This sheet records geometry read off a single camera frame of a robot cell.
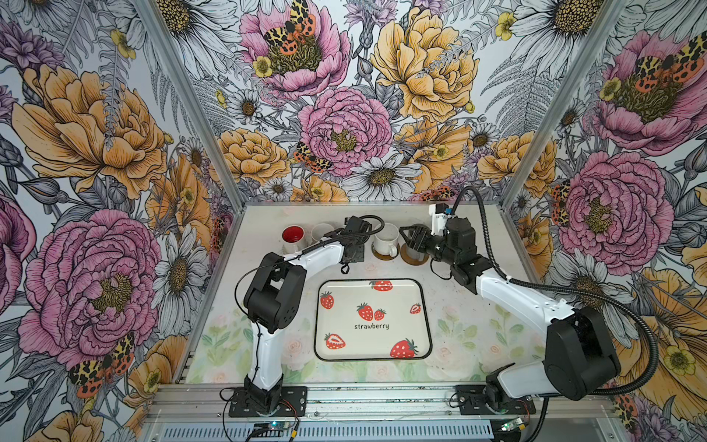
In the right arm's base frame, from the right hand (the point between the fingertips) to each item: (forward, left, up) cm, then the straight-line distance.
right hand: (404, 238), depth 83 cm
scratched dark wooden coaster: (+7, +5, -20) cm, 21 cm away
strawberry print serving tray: (-16, +10, -22) cm, 28 cm away
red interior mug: (+13, +38, -14) cm, 43 cm away
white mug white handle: (+8, +5, -11) cm, 14 cm away
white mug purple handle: (+14, +28, -11) cm, 33 cm away
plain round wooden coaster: (+6, -6, -21) cm, 22 cm away
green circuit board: (-43, +35, -21) cm, 59 cm away
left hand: (+5, +17, -16) cm, 24 cm away
